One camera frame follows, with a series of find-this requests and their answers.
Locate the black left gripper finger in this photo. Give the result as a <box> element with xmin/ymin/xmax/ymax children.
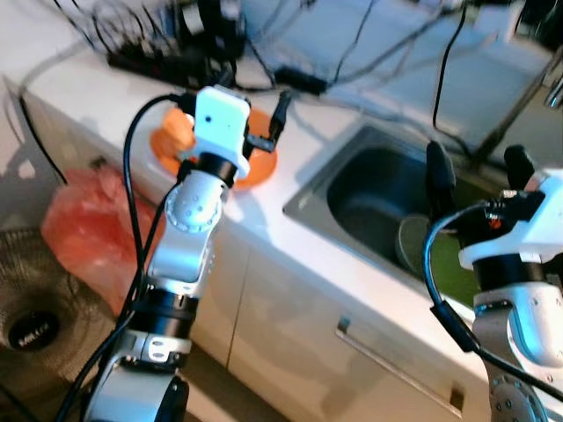
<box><xmin>268</xmin><ymin>90</ymin><xmax>295</xmax><ymax>146</ymax></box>

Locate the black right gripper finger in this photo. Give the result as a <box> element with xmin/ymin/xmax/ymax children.
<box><xmin>503</xmin><ymin>145</ymin><xmax>539</xmax><ymax>193</ymax></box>
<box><xmin>426</xmin><ymin>141</ymin><xmax>458</xmax><ymax>225</ymax></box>

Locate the orange bowl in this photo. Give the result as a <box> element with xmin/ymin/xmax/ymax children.
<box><xmin>161</xmin><ymin>105</ymin><xmax>276</xmax><ymax>166</ymax></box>

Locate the steel kitchen sink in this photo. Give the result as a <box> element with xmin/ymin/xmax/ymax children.
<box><xmin>283</xmin><ymin>121</ymin><xmax>563</xmax><ymax>309</ymax></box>

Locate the white kitchen cabinet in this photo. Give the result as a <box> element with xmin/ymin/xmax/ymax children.
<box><xmin>22</xmin><ymin>88</ymin><xmax>563</xmax><ymax>422</ymax></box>

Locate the orange plate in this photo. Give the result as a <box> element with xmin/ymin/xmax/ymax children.
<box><xmin>150</xmin><ymin>127</ymin><xmax>280</xmax><ymax>192</ymax></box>

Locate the black power adapter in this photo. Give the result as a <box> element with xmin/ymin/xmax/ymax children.
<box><xmin>275</xmin><ymin>66</ymin><xmax>329</xmax><ymax>98</ymax></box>

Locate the grey bowl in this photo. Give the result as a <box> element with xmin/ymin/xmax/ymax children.
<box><xmin>394</xmin><ymin>214</ymin><xmax>442</xmax><ymax>275</ymax></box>

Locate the green plate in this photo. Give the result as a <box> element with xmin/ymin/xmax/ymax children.
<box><xmin>429</xmin><ymin>230</ymin><xmax>483</xmax><ymax>287</ymax></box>

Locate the chrome faucet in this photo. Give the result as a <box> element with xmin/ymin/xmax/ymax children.
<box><xmin>544</xmin><ymin>70</ymin><xmax>563</xmax><ymax>108</ymax></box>

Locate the black charger box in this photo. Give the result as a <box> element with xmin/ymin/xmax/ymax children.
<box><xmin>180</xmin><ymin>0</ymin><xmax>249</xmax><ymax>62</ymax></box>

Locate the black power strip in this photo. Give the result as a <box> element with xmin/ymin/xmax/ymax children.
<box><xmin>106</xmin><ymin>42</ymin><xmax>231</xmax><ymax>91</ymax></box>

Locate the black appliance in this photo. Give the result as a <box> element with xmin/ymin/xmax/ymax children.
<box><xmin>515</xmin><ymin>0</ymin><xmax>563</xmax><ymax>49</ymax></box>

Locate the red plastic bag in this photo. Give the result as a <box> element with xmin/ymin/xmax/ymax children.
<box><xmin>40</xmin><ymin>163</ymin><xmax>165</xmax><ymax>315</ymax></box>

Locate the black floor fan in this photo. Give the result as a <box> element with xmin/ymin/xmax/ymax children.
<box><xmin>0</xmin><ymin>224</ymin><xmax>93</xmax><ymax>401</ymax></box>

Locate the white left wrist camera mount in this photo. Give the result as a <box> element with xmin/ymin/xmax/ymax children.
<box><xmin>194</xmin><ymin>85</ymin><xmax>254</xmax><ymax>174</ymax></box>

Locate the metal drawer handle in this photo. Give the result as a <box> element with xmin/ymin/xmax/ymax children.
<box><xmin>334</xmin><ymin>316</ymin><xmax>465</xmax><ymax>416</ymax></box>

